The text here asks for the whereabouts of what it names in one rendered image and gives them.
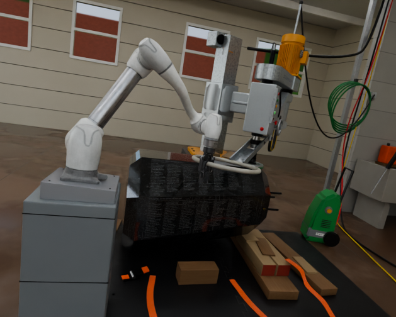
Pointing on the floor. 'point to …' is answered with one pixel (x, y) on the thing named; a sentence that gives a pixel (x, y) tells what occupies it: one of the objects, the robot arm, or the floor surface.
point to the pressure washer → (324, 215)
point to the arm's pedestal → (66, 256)
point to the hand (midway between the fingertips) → (203, 177)
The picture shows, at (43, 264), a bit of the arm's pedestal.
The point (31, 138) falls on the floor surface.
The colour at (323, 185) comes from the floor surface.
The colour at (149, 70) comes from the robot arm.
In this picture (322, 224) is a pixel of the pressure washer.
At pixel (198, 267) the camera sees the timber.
